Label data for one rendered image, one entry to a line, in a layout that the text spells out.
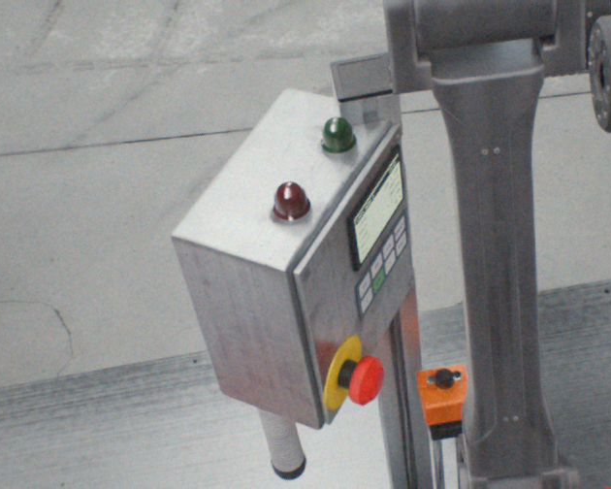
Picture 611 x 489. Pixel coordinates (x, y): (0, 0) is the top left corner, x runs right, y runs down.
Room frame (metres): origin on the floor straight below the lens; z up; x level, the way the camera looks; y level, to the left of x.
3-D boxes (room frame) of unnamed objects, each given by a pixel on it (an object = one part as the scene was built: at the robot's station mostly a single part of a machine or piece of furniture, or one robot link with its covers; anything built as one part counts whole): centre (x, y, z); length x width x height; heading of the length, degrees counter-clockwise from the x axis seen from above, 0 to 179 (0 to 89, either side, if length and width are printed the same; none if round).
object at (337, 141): (0.58, -0.04, 1.49); 0.03 x 0.03 x 0.02
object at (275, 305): (0.56, 0.00, 1.38); 0.17 x 0.10 x 0.19; 144
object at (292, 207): (0.52, 0.00, 1.49); 0.03 x 0.03 x 0.02
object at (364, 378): (0.48, -0.02, 1.33); 0.04 x 0.03 x 0.04; 144
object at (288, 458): (0.58, 0.05, 1.18); 0.04 x 0.04 x 0.21
